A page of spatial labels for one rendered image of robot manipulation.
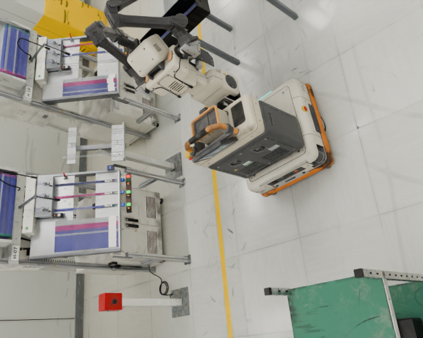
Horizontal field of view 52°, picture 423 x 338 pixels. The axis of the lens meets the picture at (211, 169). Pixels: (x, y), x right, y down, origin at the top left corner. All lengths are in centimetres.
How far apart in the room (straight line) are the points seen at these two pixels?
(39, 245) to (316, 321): 244
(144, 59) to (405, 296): 185
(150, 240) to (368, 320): 268
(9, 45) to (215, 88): 223
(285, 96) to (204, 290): 175
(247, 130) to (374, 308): 123
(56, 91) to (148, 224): 150
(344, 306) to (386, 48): 187
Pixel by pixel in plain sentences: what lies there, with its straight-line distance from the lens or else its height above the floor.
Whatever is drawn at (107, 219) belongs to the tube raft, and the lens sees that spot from 360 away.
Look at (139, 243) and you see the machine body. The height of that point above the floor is 32.
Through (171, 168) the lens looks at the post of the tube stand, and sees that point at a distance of 427.
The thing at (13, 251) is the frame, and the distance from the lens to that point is 369.
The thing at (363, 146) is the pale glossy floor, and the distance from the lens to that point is 299.
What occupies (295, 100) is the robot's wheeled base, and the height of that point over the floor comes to 28.
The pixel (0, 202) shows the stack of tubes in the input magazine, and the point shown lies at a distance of 372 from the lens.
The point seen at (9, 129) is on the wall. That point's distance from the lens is 576.
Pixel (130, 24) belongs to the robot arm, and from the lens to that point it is 248.
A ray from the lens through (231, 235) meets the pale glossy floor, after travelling 357.
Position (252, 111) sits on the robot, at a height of 78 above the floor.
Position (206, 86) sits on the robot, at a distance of 275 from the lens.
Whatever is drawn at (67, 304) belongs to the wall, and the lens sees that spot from 544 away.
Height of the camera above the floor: 254
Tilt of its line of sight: 41 degrees down
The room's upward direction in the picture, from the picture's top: 75 degrees counter-clockwise
